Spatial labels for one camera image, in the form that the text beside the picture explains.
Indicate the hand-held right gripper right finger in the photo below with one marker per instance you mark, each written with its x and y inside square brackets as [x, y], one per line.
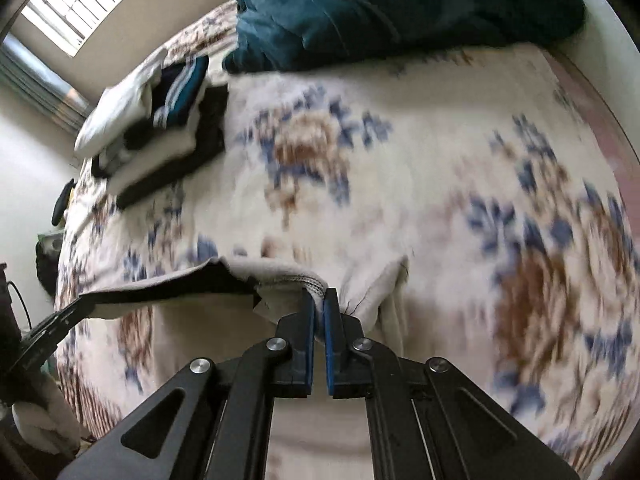
[330, 347]

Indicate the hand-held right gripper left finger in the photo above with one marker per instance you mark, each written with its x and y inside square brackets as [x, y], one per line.
[308, 345]

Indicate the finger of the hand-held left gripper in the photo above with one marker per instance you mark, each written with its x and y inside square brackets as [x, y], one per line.
[62, 319]

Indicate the cream small garment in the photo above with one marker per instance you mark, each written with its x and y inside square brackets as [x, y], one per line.
[280, 272]

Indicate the stack of folded clothes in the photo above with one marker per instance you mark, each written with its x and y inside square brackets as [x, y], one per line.
[210, 130]

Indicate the floral printed blanket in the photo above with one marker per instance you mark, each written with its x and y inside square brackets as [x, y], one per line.
[400, 170]

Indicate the cream folded garment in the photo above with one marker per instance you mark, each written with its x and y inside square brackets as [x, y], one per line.
[160, 152]

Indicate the white pillow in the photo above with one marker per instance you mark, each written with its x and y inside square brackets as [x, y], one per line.
[117, 110]

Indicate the grey curtain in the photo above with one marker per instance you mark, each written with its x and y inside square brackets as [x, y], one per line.
[40, 85]

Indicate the navy striped folded garment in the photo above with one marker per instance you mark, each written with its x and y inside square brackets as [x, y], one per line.
[180, 90]

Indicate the dark teal plush blanket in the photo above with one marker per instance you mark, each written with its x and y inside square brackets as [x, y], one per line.
[390, 5]

